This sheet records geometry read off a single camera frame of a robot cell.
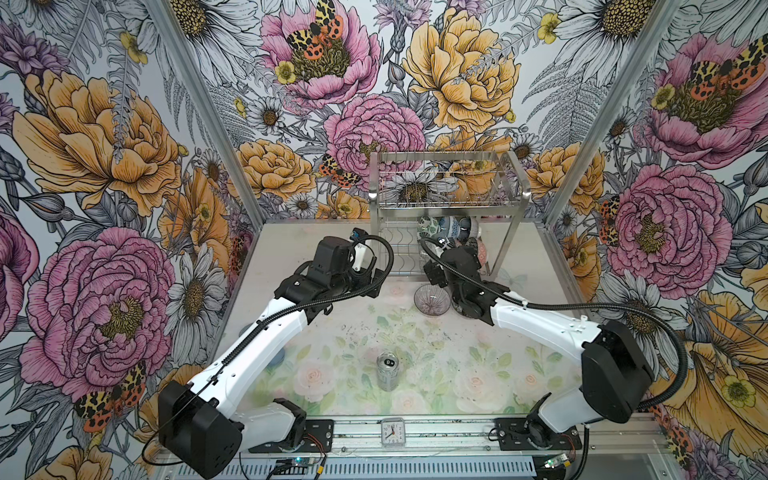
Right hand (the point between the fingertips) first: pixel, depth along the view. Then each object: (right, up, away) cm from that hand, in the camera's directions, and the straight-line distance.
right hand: (448, 261), depth 86 cm
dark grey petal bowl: (+11, +11, +26) cm, 31 cm away
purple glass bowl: (-3, -13, +11) cm, 17 cm away
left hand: (-23, -4, -8) cm, 24 cm away
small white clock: (-16, -41, -13) cm, 45 cm away
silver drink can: (-17, -25, -14) cm, 33 cm away
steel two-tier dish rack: (-10, +25, +27) cm, 38 cm away
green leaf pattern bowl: (-4, +11, +19) cm, 23 cm away
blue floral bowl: (+5, +11, +19) cm, 23 cm away
